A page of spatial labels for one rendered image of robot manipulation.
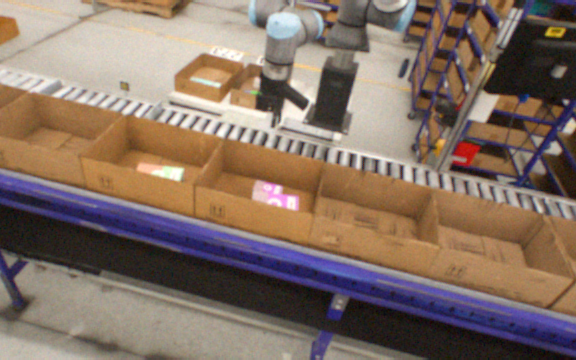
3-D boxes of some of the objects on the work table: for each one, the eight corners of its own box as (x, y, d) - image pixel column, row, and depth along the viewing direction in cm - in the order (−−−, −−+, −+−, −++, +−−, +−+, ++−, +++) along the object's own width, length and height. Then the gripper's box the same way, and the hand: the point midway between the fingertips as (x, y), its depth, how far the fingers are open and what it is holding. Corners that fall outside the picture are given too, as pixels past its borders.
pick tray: (243, 77, 252) (244, 62, 246) (219, 104, 223) (220, 88, 217) (202, 66, 256) (202, 51, 250) (173, 91, 227) (173, 75, 221)
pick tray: (290, 86, 251) (292, 72, 245) (277, 115, 222) (279, 100, 215) (247, 77, 254) (249, 62, 247) (228, 104, 224) (229, 88, 218)
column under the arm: (311, 102, 239) (322, 50, 218) (353, 113, 236) (368, 61, 215) (301, 123, 219) (312, 67, 198) (347, 135, 216) (363, 80, 195)
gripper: (267, 60, 126) (261, 116, 139) (253, 82, 113) (248, 141, 126) (293, 66, 125) (285, 122, 138) (282, 89, 112) (274, 148, 125)
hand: (275, 131), depth 131 cm, fingers open, 10 cm apart
